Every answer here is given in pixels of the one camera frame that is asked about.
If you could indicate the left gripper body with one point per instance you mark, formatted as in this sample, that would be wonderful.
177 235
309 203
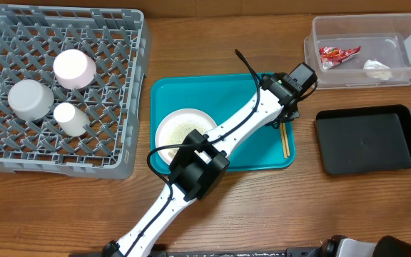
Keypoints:
291 116

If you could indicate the wooden chopstick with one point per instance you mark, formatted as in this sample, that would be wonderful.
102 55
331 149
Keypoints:
282 141
285 140

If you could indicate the red snack wrapper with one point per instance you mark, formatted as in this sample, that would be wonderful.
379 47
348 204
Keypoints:
330 57

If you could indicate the white napkin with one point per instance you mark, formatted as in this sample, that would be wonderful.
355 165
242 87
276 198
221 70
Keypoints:
375 69

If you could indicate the large white plate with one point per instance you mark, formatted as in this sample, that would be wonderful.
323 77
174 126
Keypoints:
177 125

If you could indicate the small pink bowl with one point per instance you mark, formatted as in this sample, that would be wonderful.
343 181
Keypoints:
73 69

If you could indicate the cream cup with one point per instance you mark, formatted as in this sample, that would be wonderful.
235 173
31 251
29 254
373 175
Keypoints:
71 119

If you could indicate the grey-green bowl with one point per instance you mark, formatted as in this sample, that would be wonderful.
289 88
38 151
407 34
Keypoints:
30 100

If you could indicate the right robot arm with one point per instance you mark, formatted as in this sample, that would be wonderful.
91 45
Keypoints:
341 246

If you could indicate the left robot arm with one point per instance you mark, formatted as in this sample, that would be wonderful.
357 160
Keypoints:
202 159

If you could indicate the clear plastic bin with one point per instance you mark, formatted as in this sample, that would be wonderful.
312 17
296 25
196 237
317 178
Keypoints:
383 37

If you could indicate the teal serving tray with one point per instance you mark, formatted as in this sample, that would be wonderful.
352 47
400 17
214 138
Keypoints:
220 96

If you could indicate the black tray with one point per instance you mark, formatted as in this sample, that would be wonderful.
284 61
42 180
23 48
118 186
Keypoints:
363 140

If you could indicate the grey dish rack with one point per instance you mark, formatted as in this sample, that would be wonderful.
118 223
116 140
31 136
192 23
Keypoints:
119 42

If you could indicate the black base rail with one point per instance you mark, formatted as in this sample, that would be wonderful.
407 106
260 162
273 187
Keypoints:
289 252

